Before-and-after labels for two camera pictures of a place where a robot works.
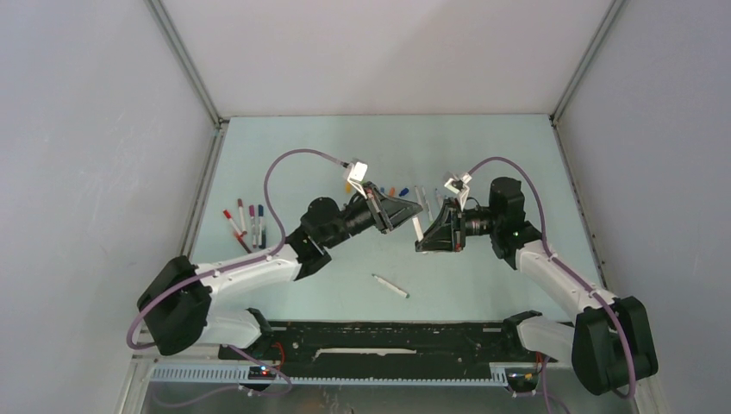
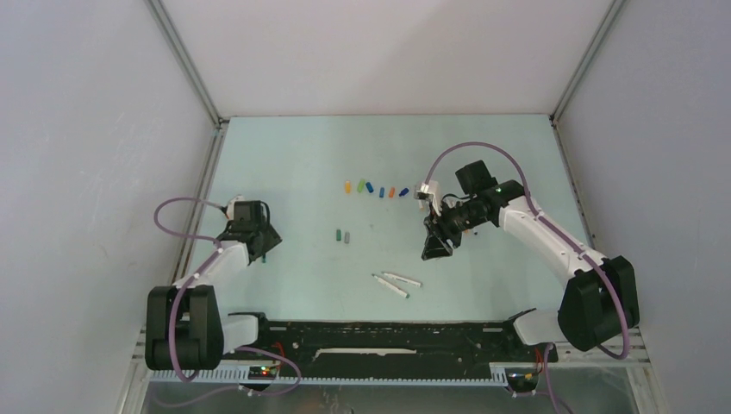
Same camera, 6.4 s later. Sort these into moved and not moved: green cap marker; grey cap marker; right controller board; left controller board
Moved: grey cap marker
Not moved: green cap marker; left controller board; right controller board
